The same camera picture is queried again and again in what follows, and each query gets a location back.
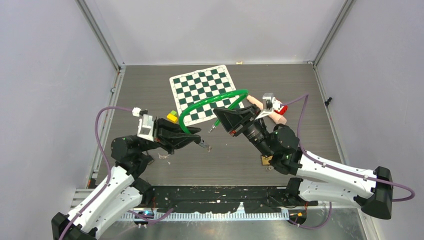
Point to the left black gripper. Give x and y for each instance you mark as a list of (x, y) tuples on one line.
[(170, 135)]

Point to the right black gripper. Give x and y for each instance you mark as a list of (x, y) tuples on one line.
[(232, 119)]

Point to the green cable lock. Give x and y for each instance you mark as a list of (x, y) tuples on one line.
[(242, 94)]

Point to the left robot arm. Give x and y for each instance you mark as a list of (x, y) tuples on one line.
[(123, 189)]

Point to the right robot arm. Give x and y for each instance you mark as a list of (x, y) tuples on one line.
[(313, 178)]

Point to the yellow block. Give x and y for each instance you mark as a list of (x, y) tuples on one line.
[(172, 118)]

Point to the green white chessboard mat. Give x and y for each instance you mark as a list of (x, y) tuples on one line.
[(192, 87)]

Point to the brass padlock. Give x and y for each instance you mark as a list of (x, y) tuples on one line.
[(265, 160)]

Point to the red white block toy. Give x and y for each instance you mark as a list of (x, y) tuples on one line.
[(283, 108)]

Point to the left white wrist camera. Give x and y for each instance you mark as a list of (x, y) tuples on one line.
[(145, 127)]

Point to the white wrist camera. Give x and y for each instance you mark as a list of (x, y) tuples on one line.
[(145, 127), (269, 106)]

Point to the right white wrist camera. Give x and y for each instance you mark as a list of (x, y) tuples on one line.
[(269, 106)]

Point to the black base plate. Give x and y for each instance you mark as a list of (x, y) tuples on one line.
[(221, 199)]

